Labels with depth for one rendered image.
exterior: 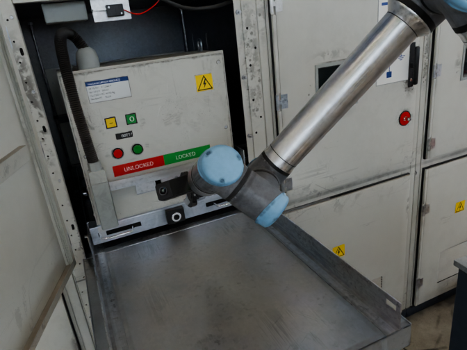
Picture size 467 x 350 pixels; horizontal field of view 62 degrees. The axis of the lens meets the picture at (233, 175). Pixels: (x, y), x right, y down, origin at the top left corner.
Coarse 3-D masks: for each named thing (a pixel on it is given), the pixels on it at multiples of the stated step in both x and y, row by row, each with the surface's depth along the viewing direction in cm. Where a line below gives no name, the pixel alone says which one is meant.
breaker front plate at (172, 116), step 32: (160, 64) 116; (192, 64) 120; (64, 96) 108; (160, 96) 119; (192, 96) 123; (224, 96) 127; (96, 128) 114; (128, 128) 118; (160, 128) 122; (192, 128) 126; (224, 128) 131; (128, 160) 121; (192, 160) 130; (128, 192) 124
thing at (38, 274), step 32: (0, 64) 95; (0, 96) 93; (0, 128) 91; (32, 128) 102; (0, 160) 88; (32, 160) 105; (0, 192) 88; (32, 192) 103; (0, 224) 86; (32, 224) 101; (64, 224) 114; (0, 256) 84; (32, 256) 98; (0, 288) 82; (32, 288) 96; (64, 288) 108; (0, 320) 81; (32, 320) 94
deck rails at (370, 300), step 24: (288, 240) 117; (312, 240) 106; (96, 264) 116; (312, 264) 105; (336, 264) 97; (336, 288) 95; (360, 288) 90; (360, 312) 87; (384, 312) 84; (120, 336) 87
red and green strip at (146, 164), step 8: (208, 144) 130; (176, 152) 126; (184, 152) 128; (192, 152) 129; (200, 152) 130; (144, 160) 123; (152, 160) 124; (160, 160) 125; (168, 160) 126; (176, 160) 127; (120, 168) 121; (128, 168) 122; (136, 168) 123; (144, 168) 124
